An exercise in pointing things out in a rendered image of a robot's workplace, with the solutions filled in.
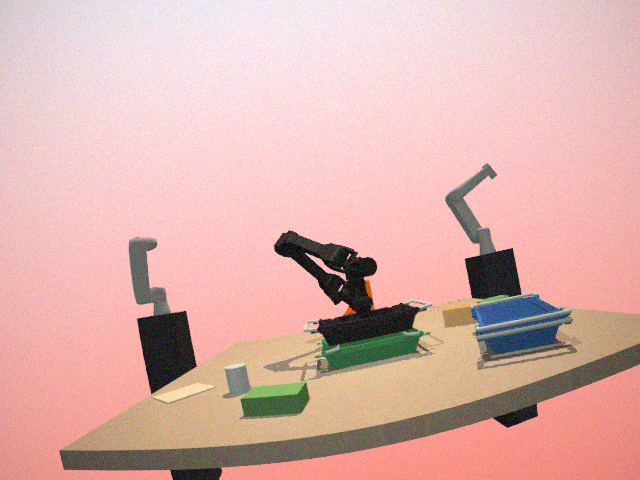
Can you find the green rectangular block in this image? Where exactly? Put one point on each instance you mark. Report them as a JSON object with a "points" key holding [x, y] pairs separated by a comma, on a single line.
{"points": [[275, 399], [492, 298]]}

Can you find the green plastic tray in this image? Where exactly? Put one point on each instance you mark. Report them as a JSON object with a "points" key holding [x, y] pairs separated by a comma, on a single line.
{"points": [[371, 349]]}

